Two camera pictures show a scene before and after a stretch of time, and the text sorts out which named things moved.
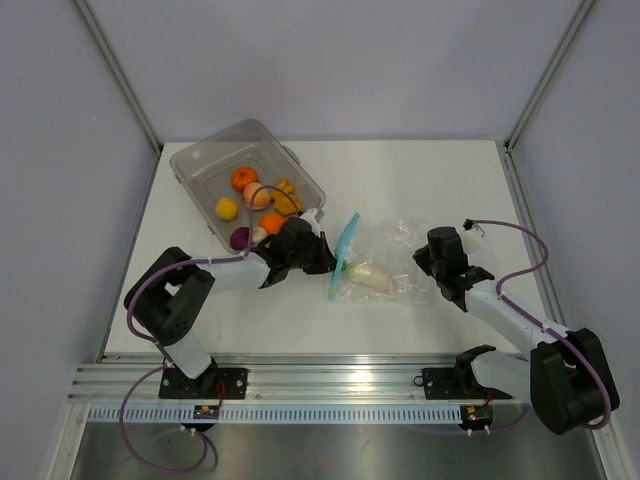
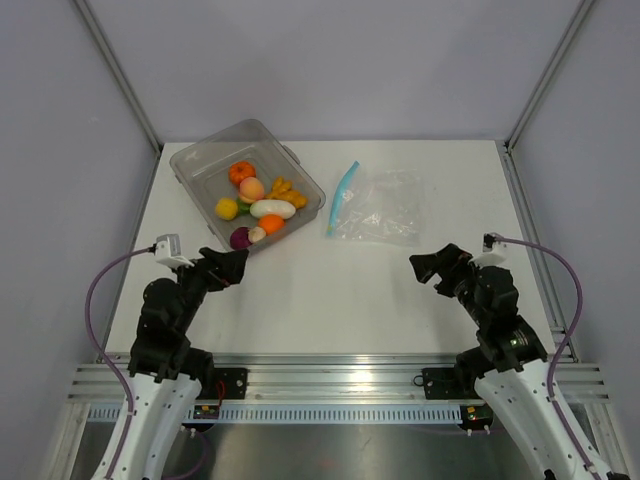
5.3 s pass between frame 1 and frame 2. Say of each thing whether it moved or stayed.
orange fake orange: stayed
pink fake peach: moved
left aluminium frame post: stayed
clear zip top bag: moved
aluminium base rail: stayed
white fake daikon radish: moved
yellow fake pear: stayed
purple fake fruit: stayed
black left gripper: moved
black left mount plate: stayed
